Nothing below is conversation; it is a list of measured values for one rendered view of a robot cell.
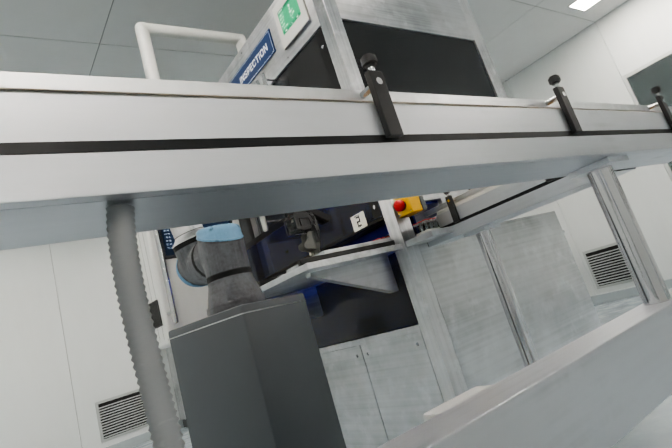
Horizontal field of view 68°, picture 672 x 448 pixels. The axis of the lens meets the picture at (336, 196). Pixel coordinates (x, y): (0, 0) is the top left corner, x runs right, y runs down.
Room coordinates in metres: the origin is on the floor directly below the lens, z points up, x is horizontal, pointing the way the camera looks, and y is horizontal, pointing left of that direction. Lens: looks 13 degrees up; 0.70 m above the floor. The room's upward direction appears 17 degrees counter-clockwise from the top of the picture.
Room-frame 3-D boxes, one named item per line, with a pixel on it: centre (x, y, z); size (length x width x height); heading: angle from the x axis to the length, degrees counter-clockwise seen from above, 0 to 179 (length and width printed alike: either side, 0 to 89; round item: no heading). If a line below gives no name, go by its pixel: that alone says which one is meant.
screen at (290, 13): (1.87, -0.04, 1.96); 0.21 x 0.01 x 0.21; 39
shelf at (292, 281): (1.90, 0.18, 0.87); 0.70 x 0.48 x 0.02; 39
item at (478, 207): (1.56, -0.52, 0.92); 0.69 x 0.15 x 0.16; 39
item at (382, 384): (2.83, 0.08, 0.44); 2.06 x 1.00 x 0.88; 39
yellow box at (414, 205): (1.69, -0.23, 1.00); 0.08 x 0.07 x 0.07; 129
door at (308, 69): (1.94, -0.01, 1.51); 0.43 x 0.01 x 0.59; 39
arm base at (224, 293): (1.28, 0.32, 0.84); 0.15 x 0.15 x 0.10
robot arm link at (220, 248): (1.29, 0.33, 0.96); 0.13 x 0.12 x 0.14; 41
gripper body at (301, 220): (1.62, 0.14, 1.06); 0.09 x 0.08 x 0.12; 129
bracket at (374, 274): (1.70, 0.03, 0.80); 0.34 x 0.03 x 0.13; 129
